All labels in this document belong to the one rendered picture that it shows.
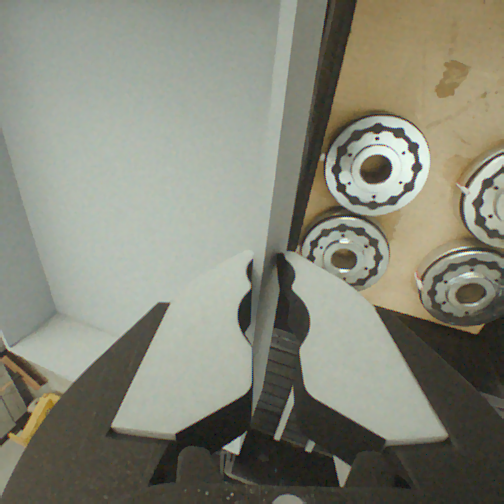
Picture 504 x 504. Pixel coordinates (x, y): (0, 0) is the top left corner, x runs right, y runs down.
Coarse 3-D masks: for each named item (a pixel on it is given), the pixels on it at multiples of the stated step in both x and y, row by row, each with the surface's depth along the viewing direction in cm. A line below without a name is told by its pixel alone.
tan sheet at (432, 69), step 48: (384, 0) 25; (432, 0) 24; (480, 0) 23; (384, 48) 27; (432, 48) 26; (480, 48) 25; (336, 96) 30; (384, 96) 29; (432, 96) 27; (480, 96) 26; (432, 144) 29; (480, 144) 28; (432, 192) 31; (432, 240) 34; (384, 288) 38
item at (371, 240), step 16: (320, 224) 34; (336, 224) 33; (352, 224) 32; (368, 224) 32; (304, 240) 36; (320, 240) 34; (352, 240) 33; (368, 240) 33; (384, 240) 32; (304, 256) 36; (320, 256) 35; (368, 256) 34; (384, 256) 33; (368, 272) 35; (384, 272) 34
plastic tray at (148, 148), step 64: (0, 0) 14; (64, 0) 13; (128, 0) 12; (192, 0) 11; (256, 0) 11; (320, 0) 9; (0, 64) 16; (64, 64) 15; (128, 64) 14; (192, 64) 13; (256, 64) 12; (0, 128) 18; (64, 128) 16; (128, 128) 15; (192, 128) 14; (256, 128) 13; (0, 192) 19; (64, 192) 19; (128, 192) 17; (192, 192) 16; (256, 192) 14; (0, 256) 20; (64, 256) 22; (128, 256) 19; (192, 256) 18; (256, 256) 11; (0, 320) 21; (64, 320) 25; (128, 320) 23; (256, 320) 12; (256, 384) 18
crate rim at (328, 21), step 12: (336, 0) 19; (324, 24) 21; (324, 36) 20; (324, 48) 20; (324, 60) 21; (312, 96) 22; (312, 108) 22; (300, 168) 25; (276, 336) 34; (288, 336) 34; (492, 396) 29
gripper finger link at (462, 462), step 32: (384, 320) 8; (416, 352) 7; (448, 384) 6; (448, 416) 6; (480, 416) 6; (416, 448) 5; (448, 448) 5; (480, 448) 5; (416, 480) 5; (448, 480) 5; (480, 480) 5
